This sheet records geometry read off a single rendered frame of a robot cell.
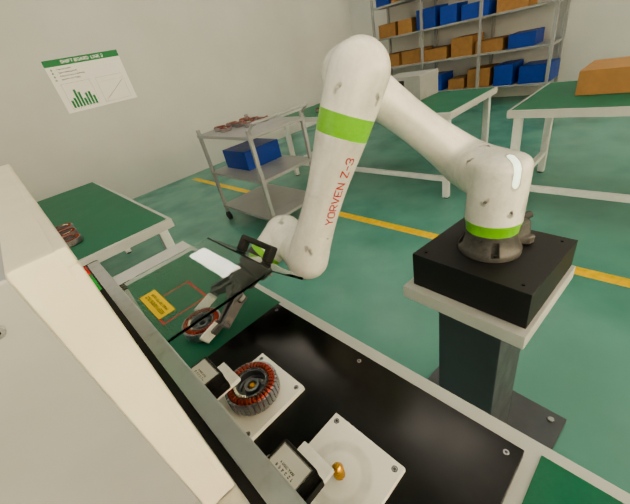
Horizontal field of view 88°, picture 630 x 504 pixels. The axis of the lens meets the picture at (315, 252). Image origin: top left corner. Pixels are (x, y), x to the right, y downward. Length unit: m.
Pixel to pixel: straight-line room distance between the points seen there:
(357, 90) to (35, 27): 5.24
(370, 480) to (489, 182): 0.63
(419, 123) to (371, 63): 0.27
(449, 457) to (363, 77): 0.66
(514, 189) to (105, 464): 0.80
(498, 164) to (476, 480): 0.59
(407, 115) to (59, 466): 0.84
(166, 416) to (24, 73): 5.48
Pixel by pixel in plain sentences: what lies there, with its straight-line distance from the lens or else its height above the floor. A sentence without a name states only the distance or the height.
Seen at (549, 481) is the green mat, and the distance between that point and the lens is 0.70.
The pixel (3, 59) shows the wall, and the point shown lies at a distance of 5.62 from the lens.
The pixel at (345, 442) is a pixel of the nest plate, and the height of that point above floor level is 0.78.
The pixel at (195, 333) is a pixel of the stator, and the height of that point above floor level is 0.78.
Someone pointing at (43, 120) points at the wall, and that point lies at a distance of 5.59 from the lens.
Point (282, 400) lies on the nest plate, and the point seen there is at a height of 0.78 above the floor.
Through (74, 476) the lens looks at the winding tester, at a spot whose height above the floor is 1.22.
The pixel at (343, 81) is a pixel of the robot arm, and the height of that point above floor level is 1.31.
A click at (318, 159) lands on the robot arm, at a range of 0.71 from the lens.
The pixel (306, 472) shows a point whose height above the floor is 0.92.
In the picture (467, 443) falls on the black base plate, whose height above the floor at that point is 0.77.
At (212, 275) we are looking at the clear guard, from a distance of 0.61.
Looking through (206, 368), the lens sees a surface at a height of 0.92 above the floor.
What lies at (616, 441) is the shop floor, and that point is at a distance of 1.71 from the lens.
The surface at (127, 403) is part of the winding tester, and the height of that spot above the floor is 1.24.
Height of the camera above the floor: 1.36
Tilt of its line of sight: 31 degrees down
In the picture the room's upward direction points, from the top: 13 degrees counter-clockwise
